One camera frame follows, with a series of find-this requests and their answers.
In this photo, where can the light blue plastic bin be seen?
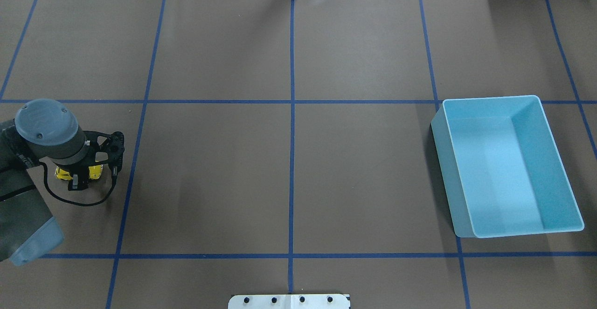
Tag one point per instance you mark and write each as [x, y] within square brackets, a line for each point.
[501, 168]

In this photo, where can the white mounting plate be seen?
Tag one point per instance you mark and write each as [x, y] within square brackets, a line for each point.
[290, 301]

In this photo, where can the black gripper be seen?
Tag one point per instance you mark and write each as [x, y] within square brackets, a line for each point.
[77, 173]

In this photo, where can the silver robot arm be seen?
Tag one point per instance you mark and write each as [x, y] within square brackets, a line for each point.
[45, 128]

